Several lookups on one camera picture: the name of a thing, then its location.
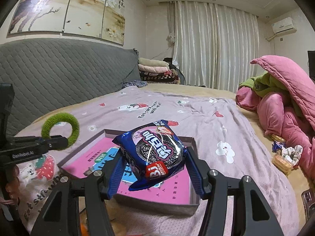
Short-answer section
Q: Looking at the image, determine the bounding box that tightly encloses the green knitted ring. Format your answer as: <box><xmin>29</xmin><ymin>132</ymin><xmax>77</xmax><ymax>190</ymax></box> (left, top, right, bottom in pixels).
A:
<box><xmin>41</xmin><ymin>112</ymin><xmax>81</xmax><ymax>151</ymax></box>

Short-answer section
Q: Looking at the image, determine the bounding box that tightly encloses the blue Oreo cookie packet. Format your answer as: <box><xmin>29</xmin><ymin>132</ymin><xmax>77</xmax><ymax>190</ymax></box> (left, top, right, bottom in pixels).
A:
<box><xmin>113</xmin><ymin>119</ymin><xmax>187</xmax><ymax>191</ymax></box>

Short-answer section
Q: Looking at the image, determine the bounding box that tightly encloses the beige mesh drawstring pouch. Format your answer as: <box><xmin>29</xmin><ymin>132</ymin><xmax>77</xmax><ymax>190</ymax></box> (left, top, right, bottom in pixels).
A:
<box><xmin>79</xmin><ymin>197</ymin><xmax>127</xmax><ymax>235</ymax></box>

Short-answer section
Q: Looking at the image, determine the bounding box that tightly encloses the person's left hand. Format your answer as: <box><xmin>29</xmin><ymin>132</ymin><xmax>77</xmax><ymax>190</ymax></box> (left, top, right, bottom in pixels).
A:
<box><xmin>1</xmin><ymin>165</ymin><xmax>20</xmax><ymax>206</ymax></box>

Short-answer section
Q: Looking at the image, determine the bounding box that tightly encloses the pink and blue book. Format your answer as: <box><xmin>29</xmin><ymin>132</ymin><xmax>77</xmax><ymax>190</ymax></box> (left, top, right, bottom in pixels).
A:
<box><xmin>58</xmin><ymin>134</ymin><xmax>192</xmax><ymax>205</ymax></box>

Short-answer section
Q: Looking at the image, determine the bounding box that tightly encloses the grey shallow cardboard box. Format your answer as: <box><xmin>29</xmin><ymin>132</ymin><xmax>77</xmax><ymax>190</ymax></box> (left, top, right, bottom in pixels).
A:
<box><xmin>58</xmin><ymin>129</ymin><xmax>200</xmax><ymax>216</ymax></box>

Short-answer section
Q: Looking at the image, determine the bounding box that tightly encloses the lilac strawberry print bedsheet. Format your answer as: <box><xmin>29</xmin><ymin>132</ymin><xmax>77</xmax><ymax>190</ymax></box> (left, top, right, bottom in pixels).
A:
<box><xmin>18</xmin><ymin>86</ymin><xmax>299</xmax><ymax>235</ymax></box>

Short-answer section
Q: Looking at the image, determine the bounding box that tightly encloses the grey quilted headboard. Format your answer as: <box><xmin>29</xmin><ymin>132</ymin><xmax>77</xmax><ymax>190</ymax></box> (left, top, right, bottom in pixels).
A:
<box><xmin>1</xmin><ymin>38</ymin><xmax>140</xmax><ymax>135</ymax></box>

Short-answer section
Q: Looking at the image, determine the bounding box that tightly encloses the pink quilted comforter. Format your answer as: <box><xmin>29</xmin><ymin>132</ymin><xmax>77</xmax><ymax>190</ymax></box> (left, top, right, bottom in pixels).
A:
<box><xmin>236</xmin><ymin>55</ymin><xmax>314</xmax><ymax>180</ymax></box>

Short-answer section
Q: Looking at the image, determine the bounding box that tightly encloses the stack of folded blankets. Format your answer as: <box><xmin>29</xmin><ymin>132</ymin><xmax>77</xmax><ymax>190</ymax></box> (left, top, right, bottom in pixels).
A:
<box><xmin>138</xmin><ymin>58</ymin><xmax>181</xmax><ymax>84</ymax></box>

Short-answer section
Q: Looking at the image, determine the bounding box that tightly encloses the green garment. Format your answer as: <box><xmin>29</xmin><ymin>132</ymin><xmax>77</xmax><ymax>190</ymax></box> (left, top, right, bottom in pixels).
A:
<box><xmin>237</xmin><ymin>72</ymin><xmax>303</xmax><ymax>118</ymax></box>

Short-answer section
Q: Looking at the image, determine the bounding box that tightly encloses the white pleated curtain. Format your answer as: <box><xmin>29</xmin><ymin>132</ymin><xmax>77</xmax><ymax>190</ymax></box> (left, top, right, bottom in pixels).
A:
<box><xmin>168</xmin><ymin>1</ymin><xmax>259</xmax><ymax>92</ymax></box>

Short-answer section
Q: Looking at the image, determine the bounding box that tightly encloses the blossom tree wall painting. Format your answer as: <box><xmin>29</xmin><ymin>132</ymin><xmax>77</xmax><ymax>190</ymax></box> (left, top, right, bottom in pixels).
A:
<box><xmin>8</xmin><ymin>0</ymin><xmax>125</xmax><ymax>45</ymax></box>

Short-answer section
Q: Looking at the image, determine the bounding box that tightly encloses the black wall television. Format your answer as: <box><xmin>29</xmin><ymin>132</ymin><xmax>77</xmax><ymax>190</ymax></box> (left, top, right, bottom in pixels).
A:
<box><xmin>308</xmin><ymin>51</ymin><xmax>315</xmax><ymax>81</ymax></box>

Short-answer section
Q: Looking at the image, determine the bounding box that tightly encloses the white wall air conditioner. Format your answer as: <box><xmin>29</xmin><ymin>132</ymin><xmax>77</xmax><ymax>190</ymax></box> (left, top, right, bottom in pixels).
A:
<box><xmin>272</xmin><ymin>17</ymin><xmax>297</xmax><ymax>35</ymax></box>

